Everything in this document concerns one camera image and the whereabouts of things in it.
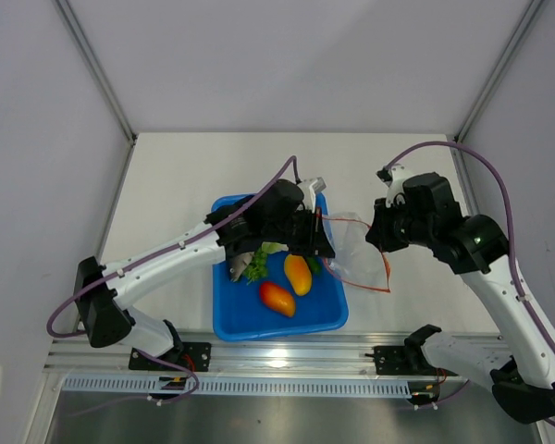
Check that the red orange mango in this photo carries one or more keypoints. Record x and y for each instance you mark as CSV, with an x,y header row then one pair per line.
x,y
277,299

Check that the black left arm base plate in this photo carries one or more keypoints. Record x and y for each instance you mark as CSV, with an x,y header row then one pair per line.
x,y
195,356

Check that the white slotted cable duct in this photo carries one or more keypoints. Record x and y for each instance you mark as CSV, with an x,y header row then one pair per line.
x,y
240,386

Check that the green grape bunch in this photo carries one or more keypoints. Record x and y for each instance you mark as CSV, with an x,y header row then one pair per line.
x,y
257,268

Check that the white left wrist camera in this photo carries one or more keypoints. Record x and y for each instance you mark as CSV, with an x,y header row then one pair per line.
x,y
311,188

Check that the white green cabbage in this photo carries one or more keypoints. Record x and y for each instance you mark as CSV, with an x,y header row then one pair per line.
x,y
273,247

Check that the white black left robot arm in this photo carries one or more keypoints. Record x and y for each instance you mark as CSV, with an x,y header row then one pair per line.
x,y
108,293

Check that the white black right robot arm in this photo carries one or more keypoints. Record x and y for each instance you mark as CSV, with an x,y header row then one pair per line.
x,y
421,210

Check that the green chili pepper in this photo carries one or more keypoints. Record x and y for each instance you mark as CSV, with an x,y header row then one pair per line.
x,y
314,266

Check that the clear zip top bag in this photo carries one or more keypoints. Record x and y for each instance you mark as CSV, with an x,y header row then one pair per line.
x,y
357,263

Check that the aluminium mounting rail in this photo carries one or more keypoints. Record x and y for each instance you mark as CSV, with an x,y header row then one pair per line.
x,y
307,355

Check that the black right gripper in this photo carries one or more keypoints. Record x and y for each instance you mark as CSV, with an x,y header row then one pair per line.
x,y
378,235

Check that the yellow orange mango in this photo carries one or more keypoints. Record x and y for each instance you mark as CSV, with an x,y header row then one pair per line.
x,y
298,274

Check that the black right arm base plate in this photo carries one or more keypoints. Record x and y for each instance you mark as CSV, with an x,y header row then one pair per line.
x,y
397,361

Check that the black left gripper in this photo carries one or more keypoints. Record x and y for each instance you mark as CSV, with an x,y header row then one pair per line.
x,y
322,248

